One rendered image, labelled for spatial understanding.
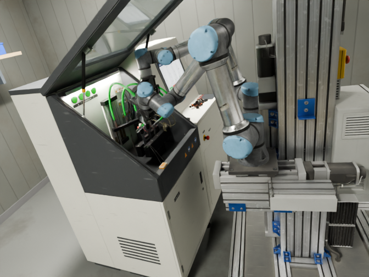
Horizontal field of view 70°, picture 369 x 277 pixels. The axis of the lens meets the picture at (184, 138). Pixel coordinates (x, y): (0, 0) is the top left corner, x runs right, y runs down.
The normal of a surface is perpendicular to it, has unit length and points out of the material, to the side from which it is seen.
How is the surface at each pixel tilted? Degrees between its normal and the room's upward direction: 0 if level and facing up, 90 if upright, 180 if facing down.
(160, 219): 90
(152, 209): 90
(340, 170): 45
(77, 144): 90
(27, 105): 90
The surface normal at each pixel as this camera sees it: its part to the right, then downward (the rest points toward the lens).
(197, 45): -0.54, 0.32
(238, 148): -0.45, 0.56
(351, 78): -0.22, 0.45
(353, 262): -0.17, -0.89
